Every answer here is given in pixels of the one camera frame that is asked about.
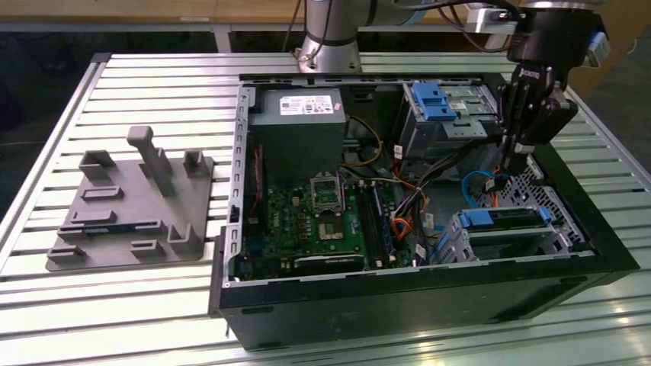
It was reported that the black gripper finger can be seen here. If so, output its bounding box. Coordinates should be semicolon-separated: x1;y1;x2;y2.
516;89;580;154
500;85;534;175

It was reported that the blue disk wire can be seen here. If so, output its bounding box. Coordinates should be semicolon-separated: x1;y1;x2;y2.
460;169;510;207

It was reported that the orange disk power wire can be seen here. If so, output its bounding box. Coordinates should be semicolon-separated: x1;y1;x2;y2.
481;178;504;210

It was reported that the hard disk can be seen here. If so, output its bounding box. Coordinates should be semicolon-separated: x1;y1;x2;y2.
456;207;553;230

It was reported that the metal disk bay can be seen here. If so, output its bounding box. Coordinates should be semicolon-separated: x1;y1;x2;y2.
438;207;585;264

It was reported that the metal optical drive cage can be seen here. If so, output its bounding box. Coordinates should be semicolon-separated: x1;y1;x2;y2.
400;82;513;161

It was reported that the blue plastic drive latch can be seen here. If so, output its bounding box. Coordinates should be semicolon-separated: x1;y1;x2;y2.
412;82;456;121

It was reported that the metal socket cover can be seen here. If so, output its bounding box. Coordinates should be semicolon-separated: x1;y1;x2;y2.
309;171;346;214

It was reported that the dark power supply unit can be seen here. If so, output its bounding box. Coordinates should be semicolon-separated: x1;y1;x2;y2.
248;88;348;184

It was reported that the CPU socket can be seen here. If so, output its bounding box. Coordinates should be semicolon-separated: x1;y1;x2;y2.
314;213;352;245

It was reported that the black open PC case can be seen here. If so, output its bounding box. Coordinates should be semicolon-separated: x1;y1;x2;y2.
208;72;640;352

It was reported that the black graphics card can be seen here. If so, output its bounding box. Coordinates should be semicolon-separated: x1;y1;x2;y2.
293;254;365;274

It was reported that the green motherboard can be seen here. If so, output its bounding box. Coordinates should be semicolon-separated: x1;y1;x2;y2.
241;167;422;275

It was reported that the wooden desk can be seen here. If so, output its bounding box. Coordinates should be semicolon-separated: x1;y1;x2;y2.
0;0;520;24

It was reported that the grey parts rack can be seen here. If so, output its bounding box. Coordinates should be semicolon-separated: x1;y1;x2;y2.
45;125;217;272

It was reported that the blue grey wrist camera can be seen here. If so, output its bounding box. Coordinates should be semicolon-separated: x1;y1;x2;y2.
588;25;612;70

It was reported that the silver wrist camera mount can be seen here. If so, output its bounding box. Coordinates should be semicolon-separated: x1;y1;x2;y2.
464;7;520;53

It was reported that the black wire bundle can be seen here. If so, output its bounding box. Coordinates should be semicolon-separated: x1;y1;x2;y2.
396;136;502;214

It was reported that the yellow wire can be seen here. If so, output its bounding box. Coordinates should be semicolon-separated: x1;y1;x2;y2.
340;116;382;168

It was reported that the orange wire bundle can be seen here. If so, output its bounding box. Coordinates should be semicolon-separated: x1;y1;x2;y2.
392;217;417;242

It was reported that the red wire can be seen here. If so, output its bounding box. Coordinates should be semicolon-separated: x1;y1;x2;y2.
252;146;266;223

